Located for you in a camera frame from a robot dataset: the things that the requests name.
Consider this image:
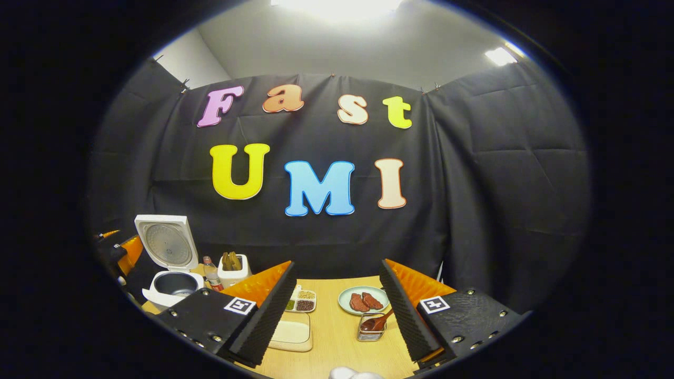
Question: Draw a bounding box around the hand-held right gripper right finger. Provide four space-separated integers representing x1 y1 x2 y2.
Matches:
379 258 530 369

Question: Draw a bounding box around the small ceiling light panel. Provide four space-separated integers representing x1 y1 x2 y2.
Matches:
484 46 519 67

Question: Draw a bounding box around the clear tray of white rice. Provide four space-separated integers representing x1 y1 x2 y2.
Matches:
267 313 314 353

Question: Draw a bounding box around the white rice cooker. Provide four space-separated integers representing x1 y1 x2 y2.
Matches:
134 214 205 311

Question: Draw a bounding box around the white divided bean dish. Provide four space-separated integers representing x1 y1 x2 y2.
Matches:
284 285 317 313

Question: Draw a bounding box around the large ceiling light panel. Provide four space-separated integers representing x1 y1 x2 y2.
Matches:
271 0 403 22

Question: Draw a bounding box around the pale green plate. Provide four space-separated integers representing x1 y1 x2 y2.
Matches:
338 286 390 315

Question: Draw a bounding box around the clear plastic water bottle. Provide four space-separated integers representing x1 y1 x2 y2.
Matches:
203 256 224 292

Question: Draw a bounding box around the brown wooden spoon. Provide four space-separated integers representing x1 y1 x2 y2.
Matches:
360 308 394 332

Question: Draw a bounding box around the white toaster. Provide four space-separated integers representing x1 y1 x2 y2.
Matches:
217 254 252 289

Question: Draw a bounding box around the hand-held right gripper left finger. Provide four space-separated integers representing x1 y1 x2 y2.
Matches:
156 260 297 368

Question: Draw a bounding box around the metal wire chopstick holder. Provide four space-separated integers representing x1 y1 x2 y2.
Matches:
357 313 388 342

